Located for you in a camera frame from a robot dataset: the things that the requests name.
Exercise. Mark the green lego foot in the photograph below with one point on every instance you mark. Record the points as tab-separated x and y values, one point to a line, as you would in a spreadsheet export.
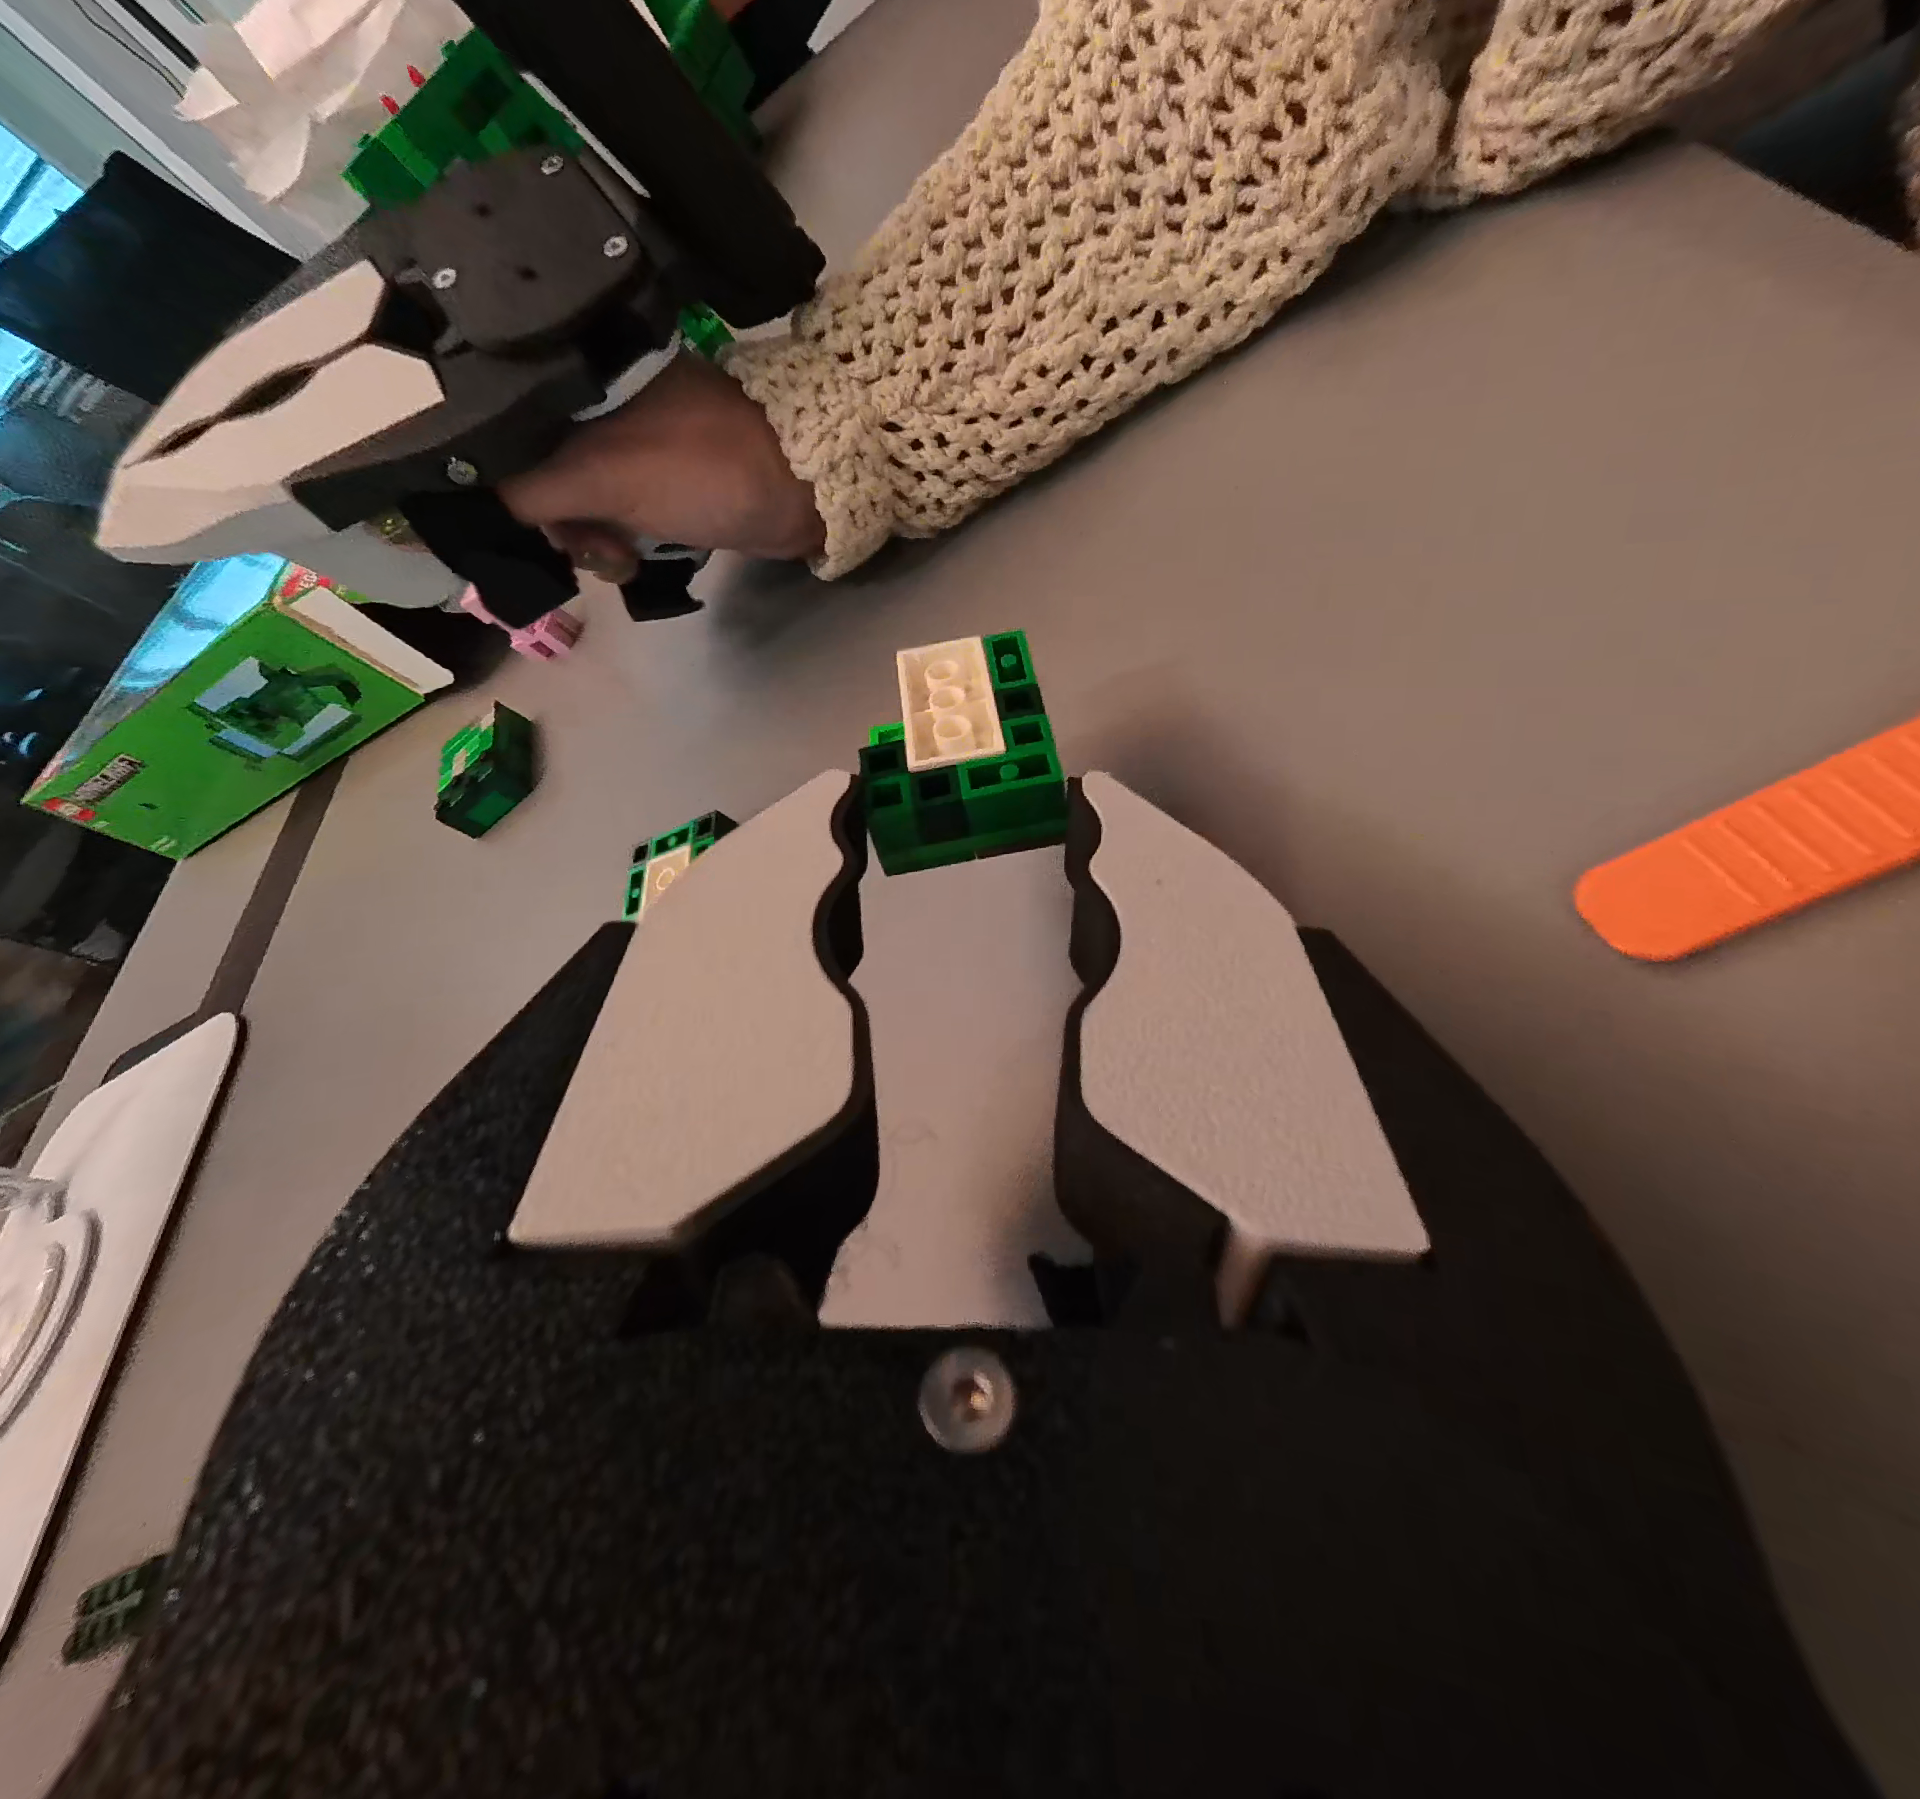
675	854
960	802

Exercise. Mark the orange brick separator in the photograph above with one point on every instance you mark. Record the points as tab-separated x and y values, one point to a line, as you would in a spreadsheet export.
1741	854

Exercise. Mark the green pixelated lego block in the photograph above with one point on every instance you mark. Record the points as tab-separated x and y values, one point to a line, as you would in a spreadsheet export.
488	772

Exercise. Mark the green lego box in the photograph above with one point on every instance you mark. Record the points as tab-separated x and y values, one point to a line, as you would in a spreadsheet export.
195	780

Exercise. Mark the white book stand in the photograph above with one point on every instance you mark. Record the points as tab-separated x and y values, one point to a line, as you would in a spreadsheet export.
135	1154

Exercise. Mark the person's right hand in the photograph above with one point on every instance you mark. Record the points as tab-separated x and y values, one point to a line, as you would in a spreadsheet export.
691	479

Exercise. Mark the white paper bag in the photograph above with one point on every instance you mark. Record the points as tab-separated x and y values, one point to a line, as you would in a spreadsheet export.
301	29

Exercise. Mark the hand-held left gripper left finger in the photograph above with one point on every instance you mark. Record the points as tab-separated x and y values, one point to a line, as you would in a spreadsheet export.
704	1050

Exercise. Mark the tall green pixelated lego tower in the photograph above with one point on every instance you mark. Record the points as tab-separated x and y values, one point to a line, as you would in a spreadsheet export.
435	135

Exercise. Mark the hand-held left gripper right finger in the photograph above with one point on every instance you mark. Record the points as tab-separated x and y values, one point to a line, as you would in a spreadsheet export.
1230	1050

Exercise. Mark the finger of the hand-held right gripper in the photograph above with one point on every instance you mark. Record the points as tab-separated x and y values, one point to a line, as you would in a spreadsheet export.
301	457
285	345

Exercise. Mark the stack of green plastic crates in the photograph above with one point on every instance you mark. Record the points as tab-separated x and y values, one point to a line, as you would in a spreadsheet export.
682	15

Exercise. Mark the person's right forearm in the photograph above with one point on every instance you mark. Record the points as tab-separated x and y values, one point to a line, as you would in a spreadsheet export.
1200	179

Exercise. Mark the pink lego pig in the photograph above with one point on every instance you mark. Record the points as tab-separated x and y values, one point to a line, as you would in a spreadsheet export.
542	635

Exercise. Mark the black high-back office chair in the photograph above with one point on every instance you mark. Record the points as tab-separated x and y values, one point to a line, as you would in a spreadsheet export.
120	269

